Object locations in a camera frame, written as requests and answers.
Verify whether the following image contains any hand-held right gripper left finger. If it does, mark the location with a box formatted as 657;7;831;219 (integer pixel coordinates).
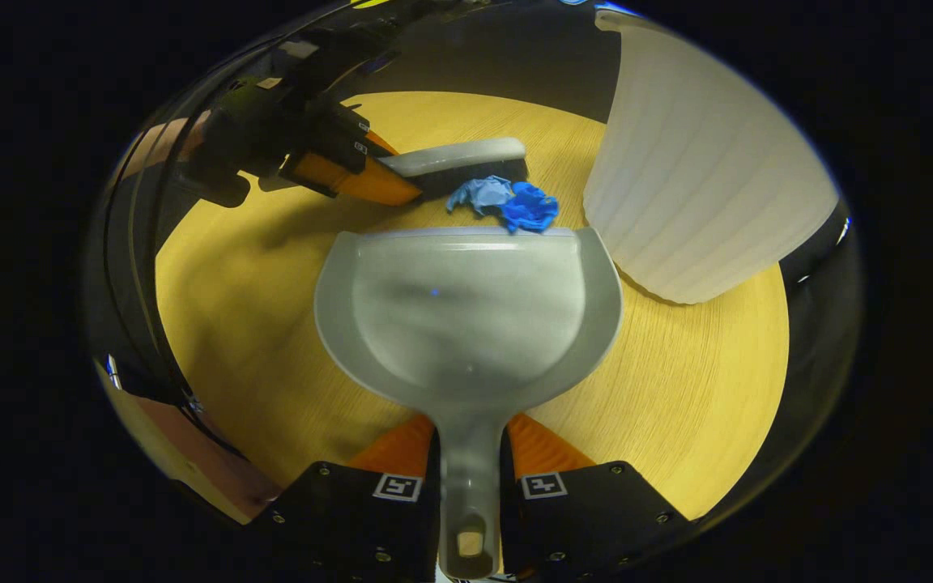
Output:
252;413;441;583

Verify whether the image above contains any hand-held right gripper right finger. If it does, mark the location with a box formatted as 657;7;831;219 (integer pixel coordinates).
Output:
501;411;690;580

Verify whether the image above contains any small white broom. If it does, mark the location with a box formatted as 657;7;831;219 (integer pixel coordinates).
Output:
377;138;529;199

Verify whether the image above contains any dark blue paper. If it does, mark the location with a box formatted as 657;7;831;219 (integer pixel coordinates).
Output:
501;181;560;234

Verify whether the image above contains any white plastic dustpan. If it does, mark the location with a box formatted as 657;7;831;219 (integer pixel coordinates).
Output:
314;227;624;580

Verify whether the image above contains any white ribbed garbage bin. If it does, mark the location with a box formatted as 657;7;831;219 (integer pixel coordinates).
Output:
582;10;840;305

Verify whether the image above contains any wooden desktop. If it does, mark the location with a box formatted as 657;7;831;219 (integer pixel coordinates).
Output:
155;91;791;523

